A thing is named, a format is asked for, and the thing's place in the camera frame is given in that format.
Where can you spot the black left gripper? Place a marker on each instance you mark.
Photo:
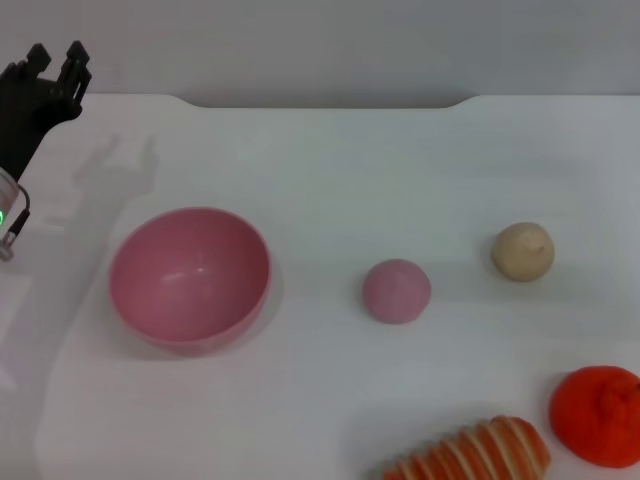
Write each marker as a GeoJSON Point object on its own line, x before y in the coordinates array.
{"type": "Point", "coordinates": [30, 110]}

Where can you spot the orange plush tangerine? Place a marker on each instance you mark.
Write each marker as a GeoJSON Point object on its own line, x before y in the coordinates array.
{"type": "Point", "coordinates": [595, 415]}

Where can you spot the pink plastic bowl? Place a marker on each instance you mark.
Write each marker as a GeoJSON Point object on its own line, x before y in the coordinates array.
{"type": "Point", "coordinates": [190, 285]}

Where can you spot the pink plush peach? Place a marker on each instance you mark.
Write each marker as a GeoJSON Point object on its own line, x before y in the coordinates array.
{"type": "Point", "coordinates": [396, 292]}

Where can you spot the beige plush ball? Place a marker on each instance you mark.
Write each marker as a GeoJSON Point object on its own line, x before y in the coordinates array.
{"type": "Point", "coordinates": [522, 252]}

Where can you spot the striped orange bread loaf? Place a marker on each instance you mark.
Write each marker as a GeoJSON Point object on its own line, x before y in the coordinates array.
{"type": "Point", "coordinates": [475, 452]}

